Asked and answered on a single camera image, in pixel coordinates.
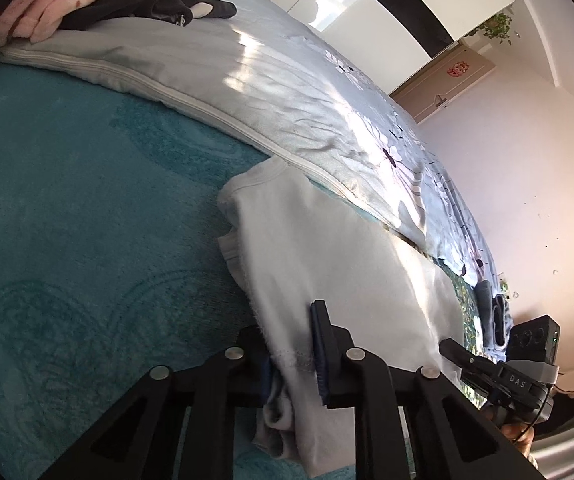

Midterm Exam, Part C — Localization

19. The hanging green plant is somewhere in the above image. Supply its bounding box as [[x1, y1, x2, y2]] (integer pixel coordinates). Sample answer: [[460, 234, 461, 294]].
[[466, 10, 515, 47]]

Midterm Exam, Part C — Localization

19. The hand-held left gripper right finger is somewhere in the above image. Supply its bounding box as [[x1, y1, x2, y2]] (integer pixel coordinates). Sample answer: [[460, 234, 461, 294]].
[[310, 300, 530, 480]]

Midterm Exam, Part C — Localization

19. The teal patterned blanket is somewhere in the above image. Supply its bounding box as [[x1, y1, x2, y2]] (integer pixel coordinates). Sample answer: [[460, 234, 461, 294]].
[[0, 57, 418, 480]]

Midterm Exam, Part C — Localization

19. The beige door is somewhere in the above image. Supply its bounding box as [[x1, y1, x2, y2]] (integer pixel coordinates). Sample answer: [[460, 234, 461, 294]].
[[388, 41, 499, 126]]

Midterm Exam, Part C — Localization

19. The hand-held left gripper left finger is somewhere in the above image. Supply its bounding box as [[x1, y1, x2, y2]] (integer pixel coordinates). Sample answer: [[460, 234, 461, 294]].
[[42, 325, 278, 480]]

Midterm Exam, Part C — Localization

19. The white glossy wardrobe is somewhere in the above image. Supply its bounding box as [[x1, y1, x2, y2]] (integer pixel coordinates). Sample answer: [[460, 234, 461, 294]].
[[232, 0, 515, 96]]

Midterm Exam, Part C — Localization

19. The white t-shirt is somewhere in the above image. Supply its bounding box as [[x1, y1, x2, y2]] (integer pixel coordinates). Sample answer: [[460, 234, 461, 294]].
[[217, 157, 468, 478]]

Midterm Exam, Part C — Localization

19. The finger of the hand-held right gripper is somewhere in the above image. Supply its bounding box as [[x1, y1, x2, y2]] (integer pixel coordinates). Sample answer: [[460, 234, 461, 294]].
[[440, 338, 502, 386]]

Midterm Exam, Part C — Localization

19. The light blue floral duvet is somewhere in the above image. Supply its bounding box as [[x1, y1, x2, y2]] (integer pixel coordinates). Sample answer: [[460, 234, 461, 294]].
[[0, 0, 498, 291]]

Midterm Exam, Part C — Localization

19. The dark grey cloth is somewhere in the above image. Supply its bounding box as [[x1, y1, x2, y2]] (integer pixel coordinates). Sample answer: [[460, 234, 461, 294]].
[[474, 279, 512, 350]]

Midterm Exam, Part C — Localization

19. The person's right hand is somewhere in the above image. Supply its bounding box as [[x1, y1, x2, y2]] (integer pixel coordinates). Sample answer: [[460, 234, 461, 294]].
[[498, 412, 538, 458]]

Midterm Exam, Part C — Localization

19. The green floral sheet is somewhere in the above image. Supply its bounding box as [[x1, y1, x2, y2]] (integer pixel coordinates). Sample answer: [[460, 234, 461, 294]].
[[434, 252, 485, 401]]

